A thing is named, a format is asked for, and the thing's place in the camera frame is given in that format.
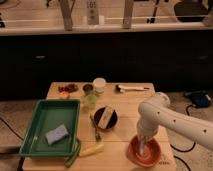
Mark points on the green plastic tray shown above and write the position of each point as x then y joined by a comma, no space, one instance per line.
48,115

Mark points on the small orange object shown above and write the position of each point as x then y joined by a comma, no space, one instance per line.
64,95

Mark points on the white remote on shelf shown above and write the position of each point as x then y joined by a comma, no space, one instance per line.
92,12

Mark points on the white cup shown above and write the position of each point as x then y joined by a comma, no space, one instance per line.
99,84

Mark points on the blue sponge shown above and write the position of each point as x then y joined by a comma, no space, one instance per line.
56,134

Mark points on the red bowl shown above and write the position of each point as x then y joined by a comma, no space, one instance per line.
152,153

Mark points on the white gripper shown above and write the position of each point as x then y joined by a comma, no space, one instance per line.
146,130

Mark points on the cream block in bowl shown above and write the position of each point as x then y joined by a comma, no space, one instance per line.
105,118

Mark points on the green translucent cup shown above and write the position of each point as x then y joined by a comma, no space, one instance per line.
90,101

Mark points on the blue-grey towel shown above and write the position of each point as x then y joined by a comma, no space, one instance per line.
142,144

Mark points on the dark red food pieces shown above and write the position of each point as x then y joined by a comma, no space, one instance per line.
68,88

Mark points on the dark brown bowl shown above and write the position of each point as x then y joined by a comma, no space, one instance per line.
112,121

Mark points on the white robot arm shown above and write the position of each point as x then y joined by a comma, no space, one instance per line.
155,111

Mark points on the white handled brush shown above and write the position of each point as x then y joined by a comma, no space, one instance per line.
122,88

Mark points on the small dark cup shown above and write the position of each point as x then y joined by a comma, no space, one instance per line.
88,88

